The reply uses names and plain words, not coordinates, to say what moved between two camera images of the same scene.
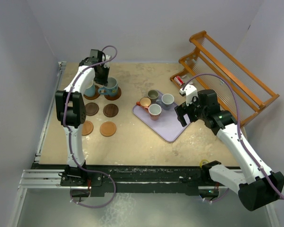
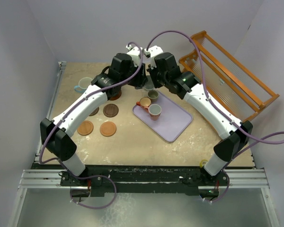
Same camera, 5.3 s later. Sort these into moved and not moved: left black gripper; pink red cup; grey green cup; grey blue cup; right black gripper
Moved: grey blue cup; right black gripper; left black gripper
Not moved: grey green cup; pink red cup
